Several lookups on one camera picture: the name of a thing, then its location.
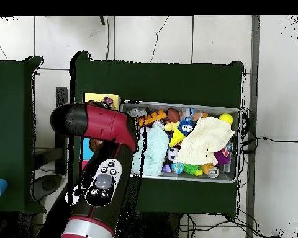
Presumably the dark green table cloth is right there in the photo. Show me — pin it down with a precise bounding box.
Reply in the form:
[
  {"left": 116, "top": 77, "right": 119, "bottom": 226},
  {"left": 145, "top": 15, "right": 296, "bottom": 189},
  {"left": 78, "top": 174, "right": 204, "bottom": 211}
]
[
  {"left": 0, "top": 55, "right": 47, "bottom": 215},
  {"left": 68, "top": 50, "right": 245, "bottom": 219}
]

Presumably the cream waffle cloth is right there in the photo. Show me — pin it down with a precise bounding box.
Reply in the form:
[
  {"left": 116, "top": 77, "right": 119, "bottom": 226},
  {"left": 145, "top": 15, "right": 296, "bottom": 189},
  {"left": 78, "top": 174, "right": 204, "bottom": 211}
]
[{"left": 176, "top": 116, "right": 236, "bottom": 166}]

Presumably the yellow cheese wedge toy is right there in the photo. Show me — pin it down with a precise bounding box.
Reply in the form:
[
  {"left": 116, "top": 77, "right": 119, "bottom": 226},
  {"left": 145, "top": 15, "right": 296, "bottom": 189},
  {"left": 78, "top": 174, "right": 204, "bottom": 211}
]
[{"left": 168, "top": 128, "right": 186, "bottom": 148}]

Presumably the orange plastic building block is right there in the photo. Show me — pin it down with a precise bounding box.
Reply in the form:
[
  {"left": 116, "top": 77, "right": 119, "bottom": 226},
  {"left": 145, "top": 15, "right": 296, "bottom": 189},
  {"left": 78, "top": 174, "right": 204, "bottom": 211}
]
[{"left": 138, "top": 109, "right": 168, "bottom": 128}]

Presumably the blue spiky toy with eyes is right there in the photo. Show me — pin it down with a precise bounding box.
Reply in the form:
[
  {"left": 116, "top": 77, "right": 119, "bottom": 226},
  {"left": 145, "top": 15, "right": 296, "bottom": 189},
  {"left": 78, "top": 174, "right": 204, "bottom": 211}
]
[{"left": 177, "top": 118, "right": 196, "bottom": 136}]

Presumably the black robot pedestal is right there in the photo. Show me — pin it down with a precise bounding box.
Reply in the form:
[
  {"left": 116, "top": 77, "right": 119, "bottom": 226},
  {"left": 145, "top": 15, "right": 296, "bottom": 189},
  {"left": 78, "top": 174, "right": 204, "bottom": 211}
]
[{"left": 119, "top": 211, "right": 181, "bottom": 238}]

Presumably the brown toy basketball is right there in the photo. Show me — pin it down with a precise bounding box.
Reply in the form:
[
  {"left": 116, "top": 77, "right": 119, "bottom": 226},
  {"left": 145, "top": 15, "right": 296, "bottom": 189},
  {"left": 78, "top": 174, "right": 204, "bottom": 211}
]
[{"left": 166, "top": 108, "right": 181, "bottom": 123}]

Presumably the yellow plush duck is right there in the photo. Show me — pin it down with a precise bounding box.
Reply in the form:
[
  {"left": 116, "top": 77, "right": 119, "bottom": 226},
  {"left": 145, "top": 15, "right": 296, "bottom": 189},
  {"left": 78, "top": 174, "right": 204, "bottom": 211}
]
[{"left": 163, "top": 120, "right": 180, "bottom": 133}]

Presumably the wooden box with three holes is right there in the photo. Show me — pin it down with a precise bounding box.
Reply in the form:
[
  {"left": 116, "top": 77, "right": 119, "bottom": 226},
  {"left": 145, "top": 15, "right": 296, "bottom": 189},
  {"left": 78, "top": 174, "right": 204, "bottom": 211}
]
[{"left": 78, "top": 92, "right": 122, "bottom": 174}]

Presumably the black and white soccer ball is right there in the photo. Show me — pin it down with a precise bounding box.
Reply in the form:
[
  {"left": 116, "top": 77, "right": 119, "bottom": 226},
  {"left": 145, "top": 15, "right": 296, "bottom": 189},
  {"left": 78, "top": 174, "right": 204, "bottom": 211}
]
[{"left": 166, "top": 147, "right": 179, "bottom": 161}]

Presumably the blue globe ball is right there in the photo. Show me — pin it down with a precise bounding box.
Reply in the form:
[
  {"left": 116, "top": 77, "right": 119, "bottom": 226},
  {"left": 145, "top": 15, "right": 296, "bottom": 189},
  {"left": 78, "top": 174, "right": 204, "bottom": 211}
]
[{"left": 170, "top": 161, "right": 184, "bottom": 175}]

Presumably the dark grey floor base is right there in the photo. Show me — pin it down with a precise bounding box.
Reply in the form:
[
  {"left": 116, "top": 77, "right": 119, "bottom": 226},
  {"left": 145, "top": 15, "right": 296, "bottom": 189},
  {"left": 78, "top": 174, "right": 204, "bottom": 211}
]
[{"left": 30, "top": 174, "right": 63, "bottom": 202}]

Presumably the white multicolour polka dot cloth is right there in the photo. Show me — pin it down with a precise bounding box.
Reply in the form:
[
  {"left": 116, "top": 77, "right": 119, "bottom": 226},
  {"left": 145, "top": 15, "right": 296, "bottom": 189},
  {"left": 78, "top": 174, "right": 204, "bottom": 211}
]
[{"left": 102, "top": 95, "right": 115, "bottom": 109}]

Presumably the black floor cable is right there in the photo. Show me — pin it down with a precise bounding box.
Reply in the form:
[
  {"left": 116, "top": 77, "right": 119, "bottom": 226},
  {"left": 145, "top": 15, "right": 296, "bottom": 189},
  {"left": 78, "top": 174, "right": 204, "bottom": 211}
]
[{"left": 240, "top": 136, "right": 298, "bottom": 146}]

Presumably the mint green waffle cloth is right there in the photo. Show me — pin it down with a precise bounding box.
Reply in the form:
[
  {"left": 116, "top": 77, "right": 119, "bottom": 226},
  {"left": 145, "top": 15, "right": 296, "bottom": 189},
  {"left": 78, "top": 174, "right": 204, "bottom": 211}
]
[{"left": 130, "top": 122, "right": 170, "bottom": 177}]

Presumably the black upright panel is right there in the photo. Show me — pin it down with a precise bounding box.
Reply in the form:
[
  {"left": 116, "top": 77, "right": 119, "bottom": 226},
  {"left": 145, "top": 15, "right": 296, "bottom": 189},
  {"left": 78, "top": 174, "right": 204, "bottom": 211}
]
[{"left": 55, "top": 86, "right": 68, "bottom": 175}]

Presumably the yellow plastic ball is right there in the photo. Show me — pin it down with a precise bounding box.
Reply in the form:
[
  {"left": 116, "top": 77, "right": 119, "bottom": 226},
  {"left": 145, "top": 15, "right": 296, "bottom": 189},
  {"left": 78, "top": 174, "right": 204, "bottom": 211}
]
[{"left": 218, "top": 113, "right": 234, "bottom": 125}]

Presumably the silver wire mesh bin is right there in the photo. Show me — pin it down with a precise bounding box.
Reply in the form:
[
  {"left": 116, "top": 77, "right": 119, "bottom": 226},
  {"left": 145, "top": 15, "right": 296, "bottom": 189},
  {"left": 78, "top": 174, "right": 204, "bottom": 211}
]
[{"left": 120, "top": 99, "right": 242, "bottom": 184}]

